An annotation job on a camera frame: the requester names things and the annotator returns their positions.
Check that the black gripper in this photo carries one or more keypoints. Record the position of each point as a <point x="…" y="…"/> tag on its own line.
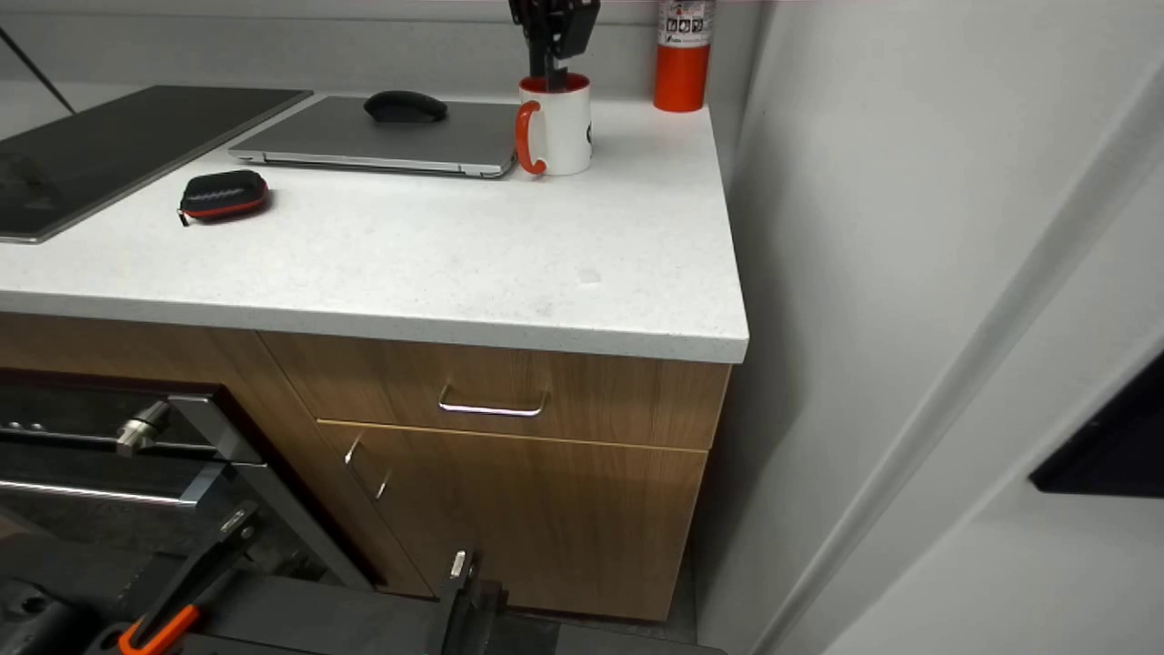
<point x="553" y="26"/>

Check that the orange white spray can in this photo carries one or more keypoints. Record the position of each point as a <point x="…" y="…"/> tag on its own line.
<point x="681" y="54"/>

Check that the grey closed laptop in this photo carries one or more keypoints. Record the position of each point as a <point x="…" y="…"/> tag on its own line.
<point x="473" y="139"/>

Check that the black computer mouse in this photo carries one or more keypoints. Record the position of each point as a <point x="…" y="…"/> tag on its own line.
<point x="407" y="107"/>

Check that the black red zip pouch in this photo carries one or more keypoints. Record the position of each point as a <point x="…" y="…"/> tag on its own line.
<point x="219" y="197"/>

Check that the black orange clamp tool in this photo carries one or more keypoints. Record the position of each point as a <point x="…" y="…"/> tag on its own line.
<point x="162" y="629"/>

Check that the white mug orange handle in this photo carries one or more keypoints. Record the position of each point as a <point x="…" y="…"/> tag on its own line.
<point x="553" y="124"/>

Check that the wooden drawer with steel handle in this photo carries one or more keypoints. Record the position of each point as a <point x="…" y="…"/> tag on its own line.
<point x="507" y="390"/>

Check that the wooden cabinet door with handle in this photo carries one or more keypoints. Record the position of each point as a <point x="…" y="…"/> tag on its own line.
<point x="566" y="525"/>

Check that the black oven with steel handle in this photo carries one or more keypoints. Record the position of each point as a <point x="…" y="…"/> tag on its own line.
<point x="155" y="469"/>

